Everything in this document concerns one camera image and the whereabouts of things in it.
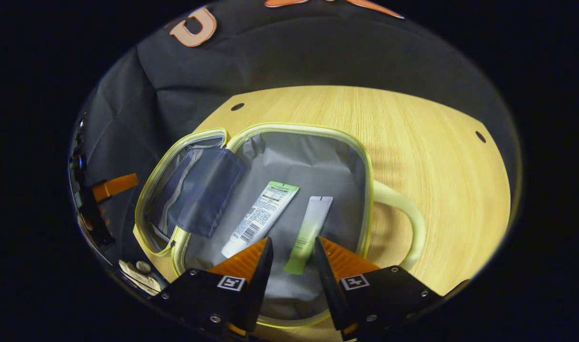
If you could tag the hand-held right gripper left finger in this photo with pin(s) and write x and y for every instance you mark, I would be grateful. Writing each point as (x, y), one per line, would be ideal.
(261, 280)

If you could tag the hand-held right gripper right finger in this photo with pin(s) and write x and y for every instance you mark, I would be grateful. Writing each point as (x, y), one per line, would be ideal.
(327, 285)

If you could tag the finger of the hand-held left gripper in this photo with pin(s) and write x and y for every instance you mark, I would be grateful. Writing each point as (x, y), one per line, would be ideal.
(116, 186)

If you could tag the green and white tube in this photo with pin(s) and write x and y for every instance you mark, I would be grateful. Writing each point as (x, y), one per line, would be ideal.
(313, 223)

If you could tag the white tube with green end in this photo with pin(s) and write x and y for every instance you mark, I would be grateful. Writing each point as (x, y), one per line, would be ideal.
(263, 213)

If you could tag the pale yellow suitcase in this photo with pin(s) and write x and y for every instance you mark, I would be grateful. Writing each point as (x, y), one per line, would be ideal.
(313, 161)

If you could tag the pale flat object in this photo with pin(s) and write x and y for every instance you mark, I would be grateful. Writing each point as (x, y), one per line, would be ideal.
(139, 278)

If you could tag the black backdrop cloth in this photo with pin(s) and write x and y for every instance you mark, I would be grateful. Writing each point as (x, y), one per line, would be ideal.
(270, 52)

